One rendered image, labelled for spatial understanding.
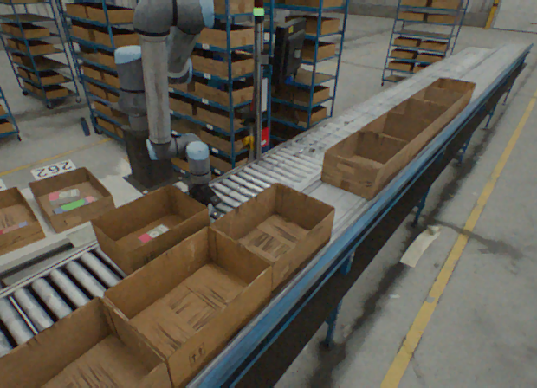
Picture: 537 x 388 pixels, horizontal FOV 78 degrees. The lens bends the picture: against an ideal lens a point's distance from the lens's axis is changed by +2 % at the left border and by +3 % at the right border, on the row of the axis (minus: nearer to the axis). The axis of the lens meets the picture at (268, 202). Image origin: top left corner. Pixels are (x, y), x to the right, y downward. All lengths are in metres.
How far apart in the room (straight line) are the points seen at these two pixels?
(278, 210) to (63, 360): 0.92
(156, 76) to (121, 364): 0.94
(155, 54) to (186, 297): 0.83
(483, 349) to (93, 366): 2.06
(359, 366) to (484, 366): 0.70
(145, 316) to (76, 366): 0.21
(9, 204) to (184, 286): 1.20
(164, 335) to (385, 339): 1.48
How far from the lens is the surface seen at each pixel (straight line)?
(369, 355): 2.16
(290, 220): 1.46
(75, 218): 1.82
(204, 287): 1.19
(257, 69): 2.03
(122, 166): 2.28
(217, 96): 2.67
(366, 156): 2.06
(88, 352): 1.15
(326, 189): 1.71
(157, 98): 1.37
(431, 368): 2.25
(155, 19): 1.25
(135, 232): 1.69
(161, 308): 1.16
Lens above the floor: 1.79
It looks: 35 degrees down
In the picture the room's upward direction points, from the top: 2 degrees clockwise
